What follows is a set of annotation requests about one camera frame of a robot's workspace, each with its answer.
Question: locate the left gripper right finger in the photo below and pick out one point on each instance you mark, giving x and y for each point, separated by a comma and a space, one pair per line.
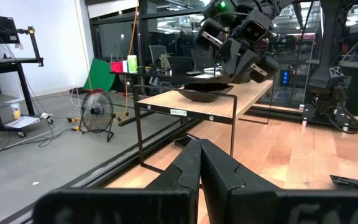
225, 180

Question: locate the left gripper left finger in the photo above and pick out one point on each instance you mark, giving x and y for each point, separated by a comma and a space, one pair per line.
179, 174

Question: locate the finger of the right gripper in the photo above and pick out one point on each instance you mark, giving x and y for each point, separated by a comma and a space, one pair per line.
246, 67
232, 57

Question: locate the black controller box with lights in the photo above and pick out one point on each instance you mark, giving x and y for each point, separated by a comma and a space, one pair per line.
285, 77

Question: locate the person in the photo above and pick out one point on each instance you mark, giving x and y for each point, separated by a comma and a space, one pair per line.
183, 42

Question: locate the black laptop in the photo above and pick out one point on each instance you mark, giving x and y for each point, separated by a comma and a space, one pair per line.
180, 64

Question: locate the olive jacket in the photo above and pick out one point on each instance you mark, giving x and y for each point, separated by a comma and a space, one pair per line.
165, 60

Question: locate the grey office chair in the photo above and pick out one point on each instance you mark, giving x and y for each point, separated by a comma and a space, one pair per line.
157, 51

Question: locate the black work table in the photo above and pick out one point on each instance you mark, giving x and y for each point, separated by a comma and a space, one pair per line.
154, 75

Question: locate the green and white canister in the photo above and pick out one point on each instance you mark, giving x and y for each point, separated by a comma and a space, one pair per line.
132, 63

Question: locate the black floor fan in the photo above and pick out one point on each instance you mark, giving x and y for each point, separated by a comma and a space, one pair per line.
97, 112

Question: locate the small white box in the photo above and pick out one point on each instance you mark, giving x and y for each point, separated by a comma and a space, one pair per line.
125, 66

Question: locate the yellow power plug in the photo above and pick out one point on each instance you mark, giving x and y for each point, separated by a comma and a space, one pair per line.
76, 128
72, 119

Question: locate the red container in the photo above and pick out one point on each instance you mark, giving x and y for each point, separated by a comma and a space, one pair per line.
116, 67

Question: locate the green board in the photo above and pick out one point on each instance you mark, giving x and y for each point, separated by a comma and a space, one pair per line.
99, 76

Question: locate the white paper sheets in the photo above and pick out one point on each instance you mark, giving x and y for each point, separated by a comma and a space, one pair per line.
22, 122

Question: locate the black standing desk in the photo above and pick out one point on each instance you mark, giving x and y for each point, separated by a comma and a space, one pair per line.
11, 62

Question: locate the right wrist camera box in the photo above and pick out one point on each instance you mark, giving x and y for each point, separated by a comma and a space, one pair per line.
255, 29

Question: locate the wooden shelf black metal frame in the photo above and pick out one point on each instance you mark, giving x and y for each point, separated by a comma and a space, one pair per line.
197, 107

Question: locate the black aluminium frame rail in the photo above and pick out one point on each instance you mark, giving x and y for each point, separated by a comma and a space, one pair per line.
291, 116
104, 174

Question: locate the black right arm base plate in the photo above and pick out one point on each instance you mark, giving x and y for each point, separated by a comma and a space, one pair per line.
314, 116

